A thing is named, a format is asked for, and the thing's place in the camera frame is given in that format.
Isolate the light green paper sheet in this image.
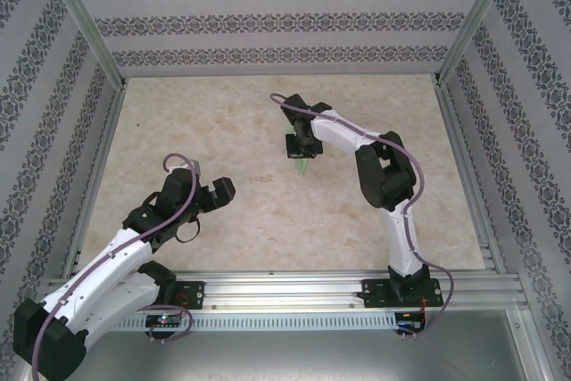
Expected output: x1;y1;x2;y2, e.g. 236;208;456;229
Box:
286;124;310;176

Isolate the grey sheet metal shelf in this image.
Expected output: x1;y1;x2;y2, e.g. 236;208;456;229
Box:
84;329;543;381

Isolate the small circuit board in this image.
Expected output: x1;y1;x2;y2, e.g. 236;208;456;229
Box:
145;314;184;328
398;311;425;332

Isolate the aluminium table side rail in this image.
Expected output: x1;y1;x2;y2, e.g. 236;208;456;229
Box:
60;79;130;277
434;77;509;275

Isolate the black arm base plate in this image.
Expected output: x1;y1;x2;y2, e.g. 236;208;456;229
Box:
155;281;206;311
361;277;443;310

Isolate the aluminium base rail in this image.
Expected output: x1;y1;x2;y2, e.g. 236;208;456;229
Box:
42;269;526;313

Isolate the grey slotted cable duct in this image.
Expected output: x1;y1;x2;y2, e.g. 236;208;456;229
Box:
115;313;398;331

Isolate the aluminium frame post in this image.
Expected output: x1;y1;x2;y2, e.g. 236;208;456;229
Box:
434;0;523;87
37;0;128;90

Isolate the aluminium frame leg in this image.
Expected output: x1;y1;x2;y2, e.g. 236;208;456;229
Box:
507;309;559;381

